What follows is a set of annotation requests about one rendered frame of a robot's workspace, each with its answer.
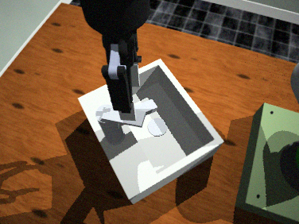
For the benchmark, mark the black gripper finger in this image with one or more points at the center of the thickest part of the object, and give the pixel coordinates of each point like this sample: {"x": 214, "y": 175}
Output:
{"x": 137, "y": 59}
{"x": 118, "y": 78}

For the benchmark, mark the white rectangular sink basin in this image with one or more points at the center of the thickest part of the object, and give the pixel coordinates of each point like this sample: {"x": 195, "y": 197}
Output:
{"x": 177, "y": 134}

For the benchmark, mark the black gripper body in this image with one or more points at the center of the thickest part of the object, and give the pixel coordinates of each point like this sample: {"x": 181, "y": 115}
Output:
{"x": 115, "y": 19}

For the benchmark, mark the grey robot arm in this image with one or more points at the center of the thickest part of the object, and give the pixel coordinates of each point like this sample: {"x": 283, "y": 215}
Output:
{"x": 289, "y": 160}

